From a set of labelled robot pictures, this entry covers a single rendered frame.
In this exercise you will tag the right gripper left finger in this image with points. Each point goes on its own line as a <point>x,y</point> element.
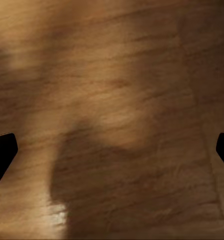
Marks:
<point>8,150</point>

